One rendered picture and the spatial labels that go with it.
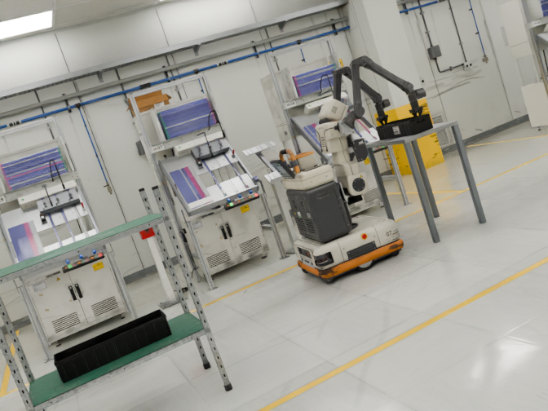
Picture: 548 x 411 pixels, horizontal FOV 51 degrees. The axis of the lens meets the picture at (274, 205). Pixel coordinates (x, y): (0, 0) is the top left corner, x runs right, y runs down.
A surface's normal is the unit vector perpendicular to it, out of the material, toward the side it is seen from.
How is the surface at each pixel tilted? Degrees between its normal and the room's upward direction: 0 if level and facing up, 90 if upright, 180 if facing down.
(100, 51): 90
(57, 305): 90
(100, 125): 90
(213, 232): 90
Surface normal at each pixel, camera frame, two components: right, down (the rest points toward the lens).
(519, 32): -0.87, 0.35
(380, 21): 0.37, 0.00
